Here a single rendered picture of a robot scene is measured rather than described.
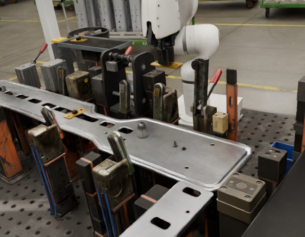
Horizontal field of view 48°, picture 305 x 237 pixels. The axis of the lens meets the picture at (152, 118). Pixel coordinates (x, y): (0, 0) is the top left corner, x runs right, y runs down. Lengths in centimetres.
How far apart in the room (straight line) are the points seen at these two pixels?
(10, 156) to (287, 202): 114
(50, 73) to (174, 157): 81
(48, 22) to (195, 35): 371
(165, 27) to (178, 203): 41
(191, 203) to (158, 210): 8
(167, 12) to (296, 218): 53
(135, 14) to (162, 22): 480
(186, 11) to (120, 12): 443
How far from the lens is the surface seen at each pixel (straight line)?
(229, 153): 96
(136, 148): 101
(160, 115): 118
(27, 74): 183
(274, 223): 72
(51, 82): 160
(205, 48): 145
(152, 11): 82
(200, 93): 105
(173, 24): 87
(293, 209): 76
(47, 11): 498
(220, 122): 101
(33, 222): 134
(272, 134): 165
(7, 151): 155
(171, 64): 88
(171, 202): 81
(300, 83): 90
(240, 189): 74
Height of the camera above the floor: 153
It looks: 27 degrees down
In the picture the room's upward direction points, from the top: 7 degrees counter-clockwise
